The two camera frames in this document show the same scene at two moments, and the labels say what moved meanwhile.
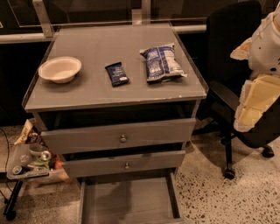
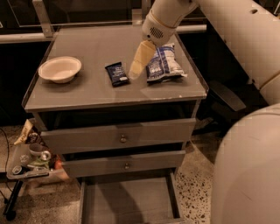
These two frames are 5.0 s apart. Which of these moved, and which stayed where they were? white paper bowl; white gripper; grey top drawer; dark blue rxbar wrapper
Moved: white gripper
Stayed: grey top drawer; dark blue rxbar wrapper; white paper bowl
